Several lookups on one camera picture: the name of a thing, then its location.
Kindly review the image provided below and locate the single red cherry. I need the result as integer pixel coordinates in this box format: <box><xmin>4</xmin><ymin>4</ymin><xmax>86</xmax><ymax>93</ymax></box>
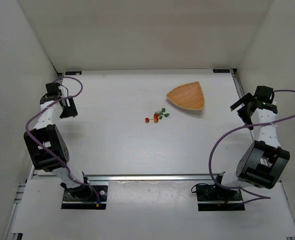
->
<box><xmin>145</xmin><ymin>117</ymin><xmax>154</xmax><ymax>123</ymax></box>

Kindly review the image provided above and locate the cherry pair with green leaves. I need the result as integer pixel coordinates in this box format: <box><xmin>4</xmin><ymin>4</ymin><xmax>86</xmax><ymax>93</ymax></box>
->
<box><xmin>153</xmin><ymin>108</ymin><xmax>170</xmax><ymax>123</ymax></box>

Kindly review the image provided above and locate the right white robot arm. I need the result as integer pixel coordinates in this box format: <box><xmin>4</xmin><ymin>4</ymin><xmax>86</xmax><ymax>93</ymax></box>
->
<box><xmin>213</xmin><ymin>86</ymin><xmax>290</xmax><ymax>195</ymax></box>

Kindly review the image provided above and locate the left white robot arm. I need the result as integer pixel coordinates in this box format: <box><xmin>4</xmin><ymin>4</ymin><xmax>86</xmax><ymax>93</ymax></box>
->
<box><xmin>23</xmin><ymin>82</ymin><xmax>94</xmax><ymax>201</ymax></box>

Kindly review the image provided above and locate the woven triangular fruit basket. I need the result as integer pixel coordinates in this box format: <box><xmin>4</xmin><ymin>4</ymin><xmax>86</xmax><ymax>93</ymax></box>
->
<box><xmin>166</xmin><ymin>81</ymin><xmax>205</xmax><ymax>111</ymax></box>

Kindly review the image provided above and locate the right aluminium rail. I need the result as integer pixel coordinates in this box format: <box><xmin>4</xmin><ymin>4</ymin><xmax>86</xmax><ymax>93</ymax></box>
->
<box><xmin>229</xmin><ymin>68</ymin><xmax>246</xmax><ymax>99</ymax></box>

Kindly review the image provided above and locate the aluminium rail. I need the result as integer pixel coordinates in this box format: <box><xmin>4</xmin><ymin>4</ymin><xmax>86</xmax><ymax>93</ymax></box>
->
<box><xmin>229</xmin><ymin>68</ymin><xmax>246</xmax><ymax>99</ymax></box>
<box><xmin>32</xmin><ymin>174</ymin><xmax>226</xmax><ymax>182</ymax></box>
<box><xmin>55</xmin><ymin>72</ymin><xmax>64</xmax><ymax>84</ymax></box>

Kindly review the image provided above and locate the left aluminium rail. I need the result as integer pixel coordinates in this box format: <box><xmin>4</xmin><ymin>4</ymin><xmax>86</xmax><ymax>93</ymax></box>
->
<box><xmin>55</xmin><ymin>72</ymin><xmax>64</xmax><ymax>84</ymax></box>

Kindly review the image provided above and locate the left black corner bracket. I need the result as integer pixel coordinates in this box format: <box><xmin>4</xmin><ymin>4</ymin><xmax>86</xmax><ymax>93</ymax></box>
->
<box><xmin>64</xmin><ymin>71</ymin><xmax>82</xmax><ymax>76</ymax></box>

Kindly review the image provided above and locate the front aluminium rail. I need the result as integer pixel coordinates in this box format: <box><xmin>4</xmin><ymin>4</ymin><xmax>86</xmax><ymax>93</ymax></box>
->
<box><xmin>32</xmin><ymin>174</ymin><xmax>226</xmax><ymax>182</ymax></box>

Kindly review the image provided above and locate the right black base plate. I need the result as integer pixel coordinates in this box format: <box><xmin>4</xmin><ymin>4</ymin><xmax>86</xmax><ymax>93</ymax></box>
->
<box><xmin>190</xmin><ymin>183</ymin><xmax>245</xmax><ymax>212</ymax></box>

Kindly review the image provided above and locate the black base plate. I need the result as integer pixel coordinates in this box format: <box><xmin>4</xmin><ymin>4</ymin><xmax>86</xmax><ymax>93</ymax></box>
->
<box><xmin>190</xmin><ymin>183</ymin><xmax>245</xmax><ymax>212</ymax></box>
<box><xmin>61</xmin><ymin>185</ymin><xmax>109</xmax><ymax>210</ymax></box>

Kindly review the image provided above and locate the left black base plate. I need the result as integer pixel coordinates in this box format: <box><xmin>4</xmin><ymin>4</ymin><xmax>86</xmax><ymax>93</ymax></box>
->
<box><xmin>61</xmin><ymin>185</ymin><xmax>109</xmax><ymax>210</ymax></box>

